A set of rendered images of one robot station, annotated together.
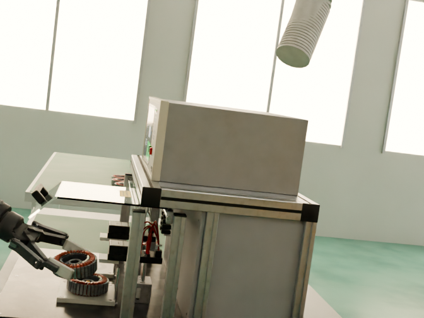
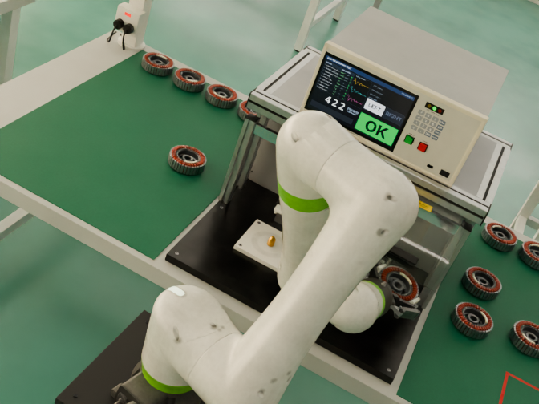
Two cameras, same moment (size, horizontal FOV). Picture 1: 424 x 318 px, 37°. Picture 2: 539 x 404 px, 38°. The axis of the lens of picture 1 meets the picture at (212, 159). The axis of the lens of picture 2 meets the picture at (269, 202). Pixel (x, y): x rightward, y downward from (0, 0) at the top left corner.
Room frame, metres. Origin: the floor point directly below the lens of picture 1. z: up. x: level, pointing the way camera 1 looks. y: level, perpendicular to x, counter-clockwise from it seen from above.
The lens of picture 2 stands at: (1.33, 1.92, 2.07)
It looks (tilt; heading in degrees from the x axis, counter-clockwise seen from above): 34 degrees down; 292
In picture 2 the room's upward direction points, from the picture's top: 21 degrees clockwise
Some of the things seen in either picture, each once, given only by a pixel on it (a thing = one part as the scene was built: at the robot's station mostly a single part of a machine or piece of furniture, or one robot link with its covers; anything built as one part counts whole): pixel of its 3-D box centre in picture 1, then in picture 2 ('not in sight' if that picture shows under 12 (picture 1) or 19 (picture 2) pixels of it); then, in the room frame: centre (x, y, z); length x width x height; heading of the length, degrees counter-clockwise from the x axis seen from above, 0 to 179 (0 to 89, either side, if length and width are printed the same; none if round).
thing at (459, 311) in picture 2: not in sight; (472, 320); (1.38, 0.09, 0.77); 0.11 x 0.11 x 0.04
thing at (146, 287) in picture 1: (141, 289); not in sight; (1.71, 0.15, 0.80); 0.08 x 0.05 x 0.06; 10
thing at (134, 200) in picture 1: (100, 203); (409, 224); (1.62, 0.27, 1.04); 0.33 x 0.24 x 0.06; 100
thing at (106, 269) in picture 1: (89, 267); (269, 246); (1.92, 0.33, 0.78); 0.15 x 0.15 x 0.01; 10
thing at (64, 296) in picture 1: (86, 292); not in sight; (1.68, 0.29, 0.78); 0.15 x 0.15 x 0.01; 10
